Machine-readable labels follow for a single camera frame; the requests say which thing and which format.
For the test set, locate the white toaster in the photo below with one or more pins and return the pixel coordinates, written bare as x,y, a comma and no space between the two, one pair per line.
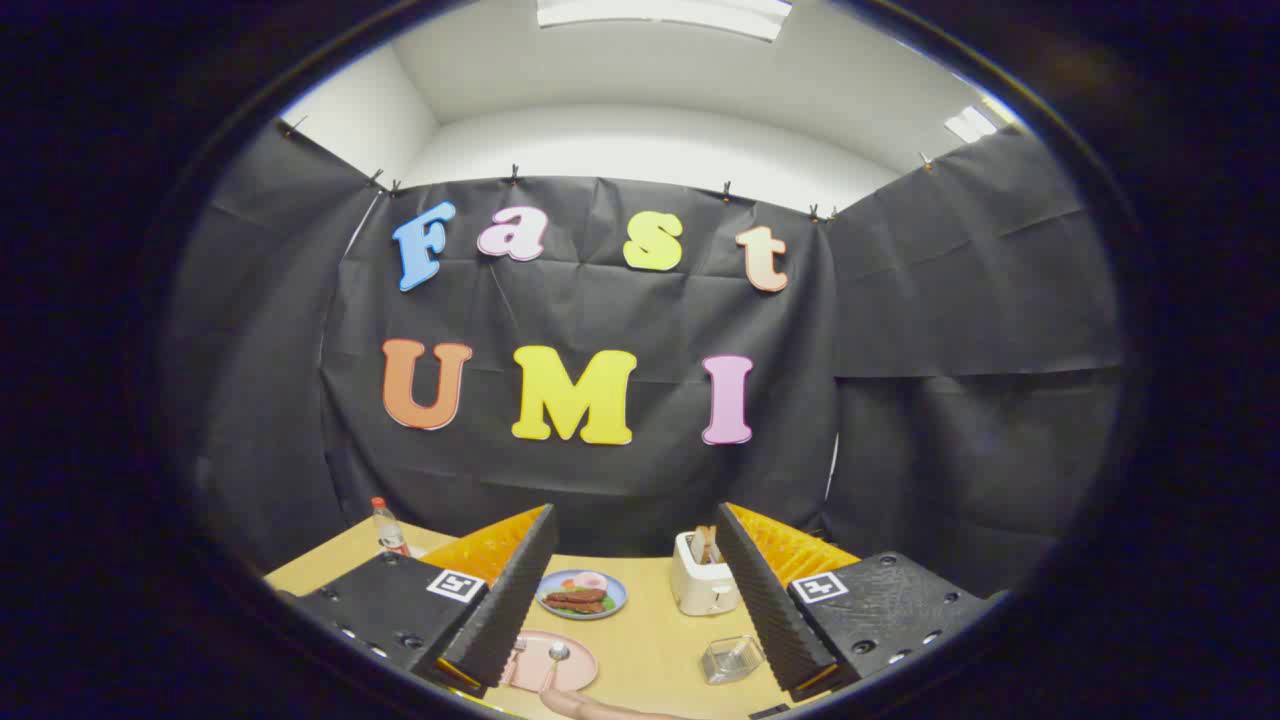
700,590

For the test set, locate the toast slice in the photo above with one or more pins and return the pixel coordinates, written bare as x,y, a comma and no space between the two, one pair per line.
710,543
698,545

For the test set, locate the small ceiling light panel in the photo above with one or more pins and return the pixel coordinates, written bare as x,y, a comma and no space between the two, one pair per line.
970,124

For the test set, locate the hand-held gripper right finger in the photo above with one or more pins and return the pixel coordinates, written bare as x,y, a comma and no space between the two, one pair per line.
765,610

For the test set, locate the water bottle with red cap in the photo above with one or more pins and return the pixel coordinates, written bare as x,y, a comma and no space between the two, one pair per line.
388,535

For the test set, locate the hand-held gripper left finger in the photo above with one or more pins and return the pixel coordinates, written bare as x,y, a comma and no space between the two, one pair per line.
505,610

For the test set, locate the blue plate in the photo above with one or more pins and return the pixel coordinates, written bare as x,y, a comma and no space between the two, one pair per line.
616,597

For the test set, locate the brown meat patty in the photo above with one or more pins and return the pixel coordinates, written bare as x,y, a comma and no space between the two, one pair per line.
575,606
580,595

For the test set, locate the pink plate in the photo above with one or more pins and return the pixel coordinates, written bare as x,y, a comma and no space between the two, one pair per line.
580,668

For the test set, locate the pink ham slice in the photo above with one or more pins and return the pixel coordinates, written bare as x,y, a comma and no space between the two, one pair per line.
591,581

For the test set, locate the large ceiling light panel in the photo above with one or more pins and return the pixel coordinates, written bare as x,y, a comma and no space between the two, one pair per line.
660,15

